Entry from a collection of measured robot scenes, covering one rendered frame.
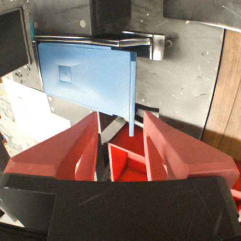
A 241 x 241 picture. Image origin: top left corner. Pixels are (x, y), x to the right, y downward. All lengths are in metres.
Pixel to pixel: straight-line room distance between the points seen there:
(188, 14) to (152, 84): 0.12
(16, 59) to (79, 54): 0.26
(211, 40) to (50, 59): 0.19
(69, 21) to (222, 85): 0.20
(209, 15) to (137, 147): 0.21
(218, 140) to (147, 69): 0.15
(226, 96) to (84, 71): 0.18
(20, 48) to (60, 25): 0.23
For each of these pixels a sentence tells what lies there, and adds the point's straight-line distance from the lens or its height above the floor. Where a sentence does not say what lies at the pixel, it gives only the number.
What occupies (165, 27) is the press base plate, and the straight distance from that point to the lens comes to 0.26.
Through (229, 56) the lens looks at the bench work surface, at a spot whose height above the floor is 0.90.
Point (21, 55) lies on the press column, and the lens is 0.46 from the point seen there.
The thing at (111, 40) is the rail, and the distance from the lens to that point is 0.19.
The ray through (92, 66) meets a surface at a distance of 0.21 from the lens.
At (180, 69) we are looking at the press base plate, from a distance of 0.26.
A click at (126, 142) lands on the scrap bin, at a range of 0.31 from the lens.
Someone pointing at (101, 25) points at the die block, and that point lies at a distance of 0.22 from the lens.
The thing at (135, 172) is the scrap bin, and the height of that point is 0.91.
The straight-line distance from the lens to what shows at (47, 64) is 0.26.
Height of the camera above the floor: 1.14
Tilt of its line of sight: 43 degrees down
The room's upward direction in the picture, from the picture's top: 135 degrees counter-clockwise
